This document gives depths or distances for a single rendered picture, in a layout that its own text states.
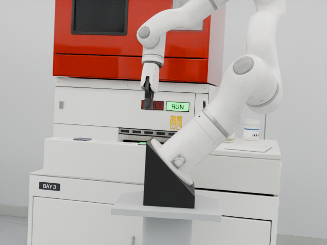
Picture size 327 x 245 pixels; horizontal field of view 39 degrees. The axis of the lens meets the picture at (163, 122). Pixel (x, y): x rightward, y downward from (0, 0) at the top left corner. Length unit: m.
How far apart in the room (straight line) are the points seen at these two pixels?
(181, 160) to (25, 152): 3.04
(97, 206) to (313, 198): 2.36
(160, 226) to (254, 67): 0.55
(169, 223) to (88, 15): 1.34
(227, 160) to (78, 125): 1.04
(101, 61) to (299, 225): 2.22
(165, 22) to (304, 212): 2.50
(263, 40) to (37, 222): 1.11
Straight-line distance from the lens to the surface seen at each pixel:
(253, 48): 1.55
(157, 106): 2.35
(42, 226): 1.94
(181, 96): 2.33
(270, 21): 1.59
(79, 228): 1.88
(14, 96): 4.37
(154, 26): 1.72
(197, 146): 1.43
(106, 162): 1.79
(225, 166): 1.69
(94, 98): 2.46
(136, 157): 1.75
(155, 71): 1.76
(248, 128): 2.17
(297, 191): 3.86
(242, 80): 1.38
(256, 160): 1.69
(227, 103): 1.42
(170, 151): 1.44
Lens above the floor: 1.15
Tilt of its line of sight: 3 degrees down
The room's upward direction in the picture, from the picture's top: 3 degrees clockwise
